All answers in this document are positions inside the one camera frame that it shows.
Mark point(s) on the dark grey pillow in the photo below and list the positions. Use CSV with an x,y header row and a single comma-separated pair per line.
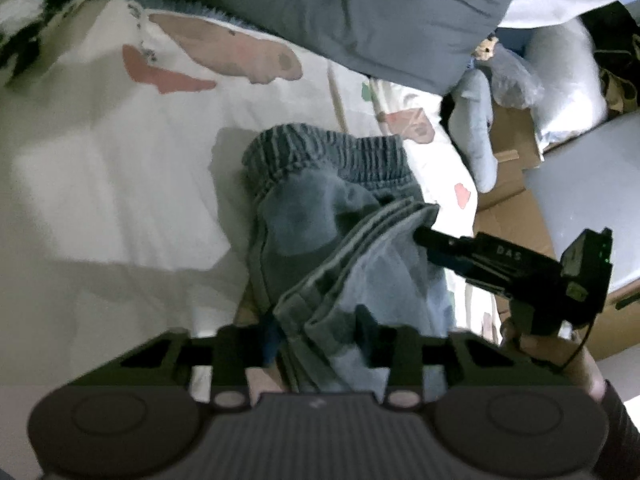
x,y
350,10

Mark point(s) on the blue fuzzy blanket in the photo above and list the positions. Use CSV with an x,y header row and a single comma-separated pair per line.
x,y
165,5

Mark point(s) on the grey-blue plush toy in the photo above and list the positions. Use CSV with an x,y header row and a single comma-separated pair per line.
x,y
477,125

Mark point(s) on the cardboard box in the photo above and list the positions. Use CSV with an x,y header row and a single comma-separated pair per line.
x,y
510,220

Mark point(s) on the person's right forearm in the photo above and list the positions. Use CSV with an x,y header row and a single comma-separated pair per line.
x,y
620,425

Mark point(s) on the cream printed bed sheet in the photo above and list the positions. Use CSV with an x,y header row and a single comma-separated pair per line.
x,y
125,185

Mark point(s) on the white fluffy spotted blanket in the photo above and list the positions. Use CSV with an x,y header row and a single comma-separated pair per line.
x,y
30,10

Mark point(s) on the person's right hand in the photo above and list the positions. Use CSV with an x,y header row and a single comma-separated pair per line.
x,y
560,355

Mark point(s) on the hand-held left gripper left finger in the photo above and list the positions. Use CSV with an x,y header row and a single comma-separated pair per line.
x,y
272,345

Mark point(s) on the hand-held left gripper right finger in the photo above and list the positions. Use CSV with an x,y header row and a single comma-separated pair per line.
x,y
366,332

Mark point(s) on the blue denim pants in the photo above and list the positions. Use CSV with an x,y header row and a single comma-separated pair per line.
x,y
310,210

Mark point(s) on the pale blue plush pillow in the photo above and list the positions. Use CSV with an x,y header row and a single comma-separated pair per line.
x,y
570,75

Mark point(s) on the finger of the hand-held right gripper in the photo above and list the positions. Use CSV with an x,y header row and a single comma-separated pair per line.
x,y
450,247

